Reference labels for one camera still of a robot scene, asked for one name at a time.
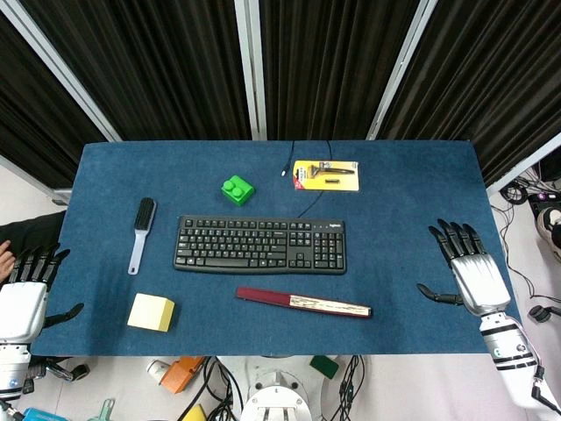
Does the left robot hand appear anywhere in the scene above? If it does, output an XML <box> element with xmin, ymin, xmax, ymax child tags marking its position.
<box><xmin>0</xmin><ymin>243</ymin><xmax>85</xmax><ymax>344</ymax></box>

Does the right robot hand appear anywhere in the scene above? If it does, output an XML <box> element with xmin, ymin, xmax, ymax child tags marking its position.
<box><xmin>416</xmin><ymin>218</ymin><xmax>513</xmax><ymax>317</ymax></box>

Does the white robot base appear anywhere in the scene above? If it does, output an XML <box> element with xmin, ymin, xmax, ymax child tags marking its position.
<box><xmin>227</xmin><ymin>355</ymin><xmax>341</xmax><ymax>421</ymax></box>

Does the black computer keyboard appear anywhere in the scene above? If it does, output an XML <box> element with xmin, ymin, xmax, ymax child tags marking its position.
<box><xmin>173</xmin><ymin>214</ymin><xmax>348</xmax><ymax>276</ymax></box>

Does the person in black clothing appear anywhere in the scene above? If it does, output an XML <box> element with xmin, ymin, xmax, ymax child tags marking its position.
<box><xmin>0</xmin><ymin>210</ymin><xmax>67</xmax><ymax>284</ymax></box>

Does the teal plastic clamp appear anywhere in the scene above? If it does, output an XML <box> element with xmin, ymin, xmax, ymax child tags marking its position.
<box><xmin>87</xmin><ymin>397</ymin><xmax>116</xmax><ymax>421</ymax></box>

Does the orange and white device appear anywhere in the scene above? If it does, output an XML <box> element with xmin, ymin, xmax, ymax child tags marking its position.
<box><xmin>146</xmin><ymin>356</ymin><xmax>206</xmax><ymax>394</ymax></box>

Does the dark green block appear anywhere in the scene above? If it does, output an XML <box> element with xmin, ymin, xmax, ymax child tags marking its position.
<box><xmin>309</xmin><ymin>355</ymin><xmax>341</xmax><ymax>380</ymax></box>

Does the folded red hand fan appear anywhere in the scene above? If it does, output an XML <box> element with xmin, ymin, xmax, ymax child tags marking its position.
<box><xmin>236</xmin><ymin>286</ymin><xmax>374</xmax><ymax>320</ymax></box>

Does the razor in yellow blister pack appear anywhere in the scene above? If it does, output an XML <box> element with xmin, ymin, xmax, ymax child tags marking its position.
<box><xmin>292</xmin><ymin>160</ymin><xmax>361</xmax><ymax>192</ymax></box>

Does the blue felt table mat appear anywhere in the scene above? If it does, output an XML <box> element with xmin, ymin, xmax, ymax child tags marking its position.
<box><xmin>31</xmin><ymin>139</ymin><xmax>522</xmax><ymax>357</ymax></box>

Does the yellow block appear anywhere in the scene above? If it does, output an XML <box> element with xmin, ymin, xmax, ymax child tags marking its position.
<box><xmin>181</xmin><ymin>403</ymin><xmax>210</xmax><ymax>421</ymax></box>

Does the green plastic block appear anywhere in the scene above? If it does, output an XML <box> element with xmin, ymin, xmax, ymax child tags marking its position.
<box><xmin>220</xmin><ymin>175</ymin><xmax>256</xmax><ymax>207</ymax></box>

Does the black pleated curtain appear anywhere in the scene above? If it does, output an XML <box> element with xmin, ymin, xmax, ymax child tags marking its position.
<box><xmin>0</xmin><ymin>0</ymin><xmax>561</xmax><ymax>189</ymax></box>

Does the black brush translucent handle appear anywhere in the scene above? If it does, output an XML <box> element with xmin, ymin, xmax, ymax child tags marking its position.
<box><xmin>127</xmin><ymin>197</ymin><xmax>158</xmax><ymax>276</ymax></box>

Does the black cable with white connector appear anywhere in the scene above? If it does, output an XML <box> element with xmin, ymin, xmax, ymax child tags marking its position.
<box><xmin>280</xmin><ymin>139</ymin><xmax>334</xmax><ymax>219</ymax></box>

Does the white aluminium frame post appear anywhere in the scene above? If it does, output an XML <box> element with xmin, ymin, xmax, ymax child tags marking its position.
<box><xmin>0</xmin><ymin>0</ymin><xmax>124</xmax><ymax>142</ymax></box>
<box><xmin>365</xmin><ymin>0</ymin><xmax>439</xmax><ymax>141</ymax></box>
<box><xmin>233</xmin><ymin>0</ymin><xmax>268</xmax><ymax>141</ymax></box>

